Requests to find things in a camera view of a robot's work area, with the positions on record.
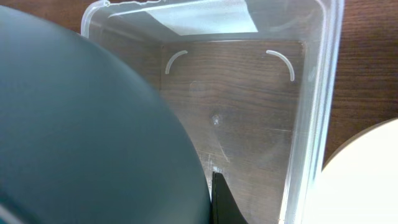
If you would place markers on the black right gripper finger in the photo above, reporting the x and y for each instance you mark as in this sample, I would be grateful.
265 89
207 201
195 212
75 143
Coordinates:
224 209

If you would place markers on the cream plastic bowl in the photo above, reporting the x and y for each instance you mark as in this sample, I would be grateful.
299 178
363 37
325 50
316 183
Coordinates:
358 183

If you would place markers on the blue plastic bowl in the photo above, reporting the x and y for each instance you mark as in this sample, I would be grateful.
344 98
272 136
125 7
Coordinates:
85 139

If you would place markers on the clear plastic container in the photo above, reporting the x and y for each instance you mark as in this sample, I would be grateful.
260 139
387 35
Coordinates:
250 80

